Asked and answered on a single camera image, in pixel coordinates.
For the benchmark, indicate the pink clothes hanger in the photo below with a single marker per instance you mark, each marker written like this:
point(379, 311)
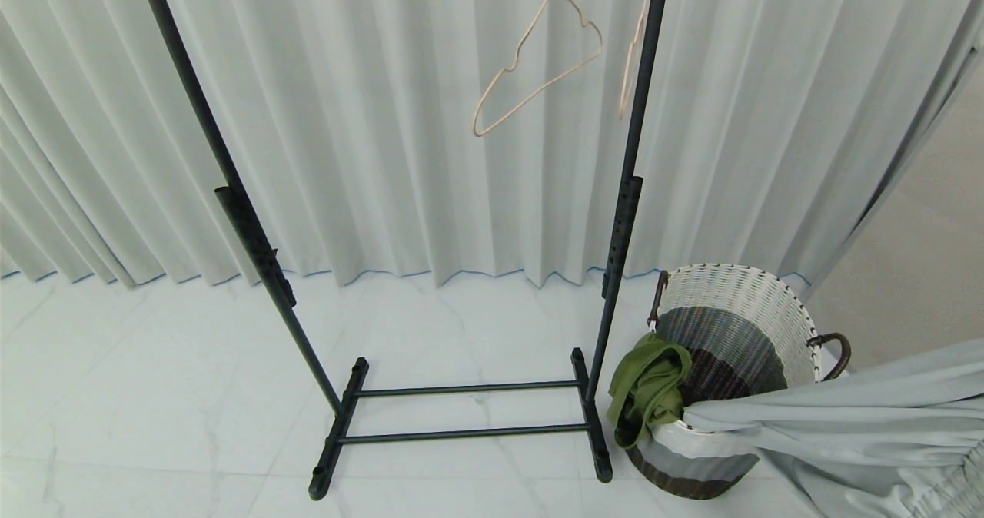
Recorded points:
point(624, 103)
point(538, 87)

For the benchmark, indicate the pale grey shorts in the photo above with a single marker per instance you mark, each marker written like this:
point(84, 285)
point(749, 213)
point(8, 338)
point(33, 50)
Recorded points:
point(884, 426)

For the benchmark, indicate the black clothes rack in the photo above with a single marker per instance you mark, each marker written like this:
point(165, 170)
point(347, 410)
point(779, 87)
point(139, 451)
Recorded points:
point(246, 226)

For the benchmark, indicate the white laundry basket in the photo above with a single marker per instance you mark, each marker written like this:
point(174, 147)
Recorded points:
point(738, 287)

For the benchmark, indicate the white curtain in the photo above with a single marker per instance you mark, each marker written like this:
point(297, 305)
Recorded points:
point(346, 118)

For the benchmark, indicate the green garment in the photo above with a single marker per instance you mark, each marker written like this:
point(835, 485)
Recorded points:
point(646, 387)

